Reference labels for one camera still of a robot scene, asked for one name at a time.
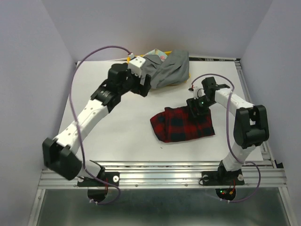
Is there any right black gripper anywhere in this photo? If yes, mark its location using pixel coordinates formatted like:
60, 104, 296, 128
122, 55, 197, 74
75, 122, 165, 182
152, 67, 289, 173
185, 95, 214, 121

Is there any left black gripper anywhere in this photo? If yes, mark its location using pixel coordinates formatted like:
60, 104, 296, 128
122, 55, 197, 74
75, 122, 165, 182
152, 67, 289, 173
119, 66, 151, 97

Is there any red black plaid skirt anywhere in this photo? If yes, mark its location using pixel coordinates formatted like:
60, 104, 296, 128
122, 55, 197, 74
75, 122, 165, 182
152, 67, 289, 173
150, 106, 215, 143

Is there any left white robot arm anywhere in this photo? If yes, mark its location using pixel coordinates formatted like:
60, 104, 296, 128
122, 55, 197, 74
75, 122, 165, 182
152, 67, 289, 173
42, 56, 151, 186

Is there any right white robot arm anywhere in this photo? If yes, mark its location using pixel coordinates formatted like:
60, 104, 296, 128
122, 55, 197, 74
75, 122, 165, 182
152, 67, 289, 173
186, 74, 269, 186

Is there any yellow plastic bin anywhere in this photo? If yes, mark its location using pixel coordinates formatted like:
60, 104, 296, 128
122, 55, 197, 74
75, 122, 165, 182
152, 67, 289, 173
127, 50, 191, 87

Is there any grey skirt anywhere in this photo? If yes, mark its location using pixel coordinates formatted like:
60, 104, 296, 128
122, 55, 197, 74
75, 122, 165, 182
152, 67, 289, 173
142, 48, 190, 91

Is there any pastel patterned cloth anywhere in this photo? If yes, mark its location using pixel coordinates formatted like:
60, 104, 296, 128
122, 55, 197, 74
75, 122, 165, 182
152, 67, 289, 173
145, 49, 171, 61

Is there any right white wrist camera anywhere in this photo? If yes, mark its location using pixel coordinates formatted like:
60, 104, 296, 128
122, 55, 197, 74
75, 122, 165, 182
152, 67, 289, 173
189, 85, 203, 99

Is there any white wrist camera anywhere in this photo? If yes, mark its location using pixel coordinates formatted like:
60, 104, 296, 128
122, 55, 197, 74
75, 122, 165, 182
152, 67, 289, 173
189, 85, 203, 99
127, 56, 146, 77

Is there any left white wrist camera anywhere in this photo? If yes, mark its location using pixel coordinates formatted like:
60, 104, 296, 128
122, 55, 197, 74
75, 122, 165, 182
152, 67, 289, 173
127, 56, 146, 77

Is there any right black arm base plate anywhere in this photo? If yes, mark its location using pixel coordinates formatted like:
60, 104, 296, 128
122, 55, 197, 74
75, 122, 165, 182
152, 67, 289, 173
198, 170, 245, 187

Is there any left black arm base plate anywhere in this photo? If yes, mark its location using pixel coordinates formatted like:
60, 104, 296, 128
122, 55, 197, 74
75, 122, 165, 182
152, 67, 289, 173
77, 160, 120, 187

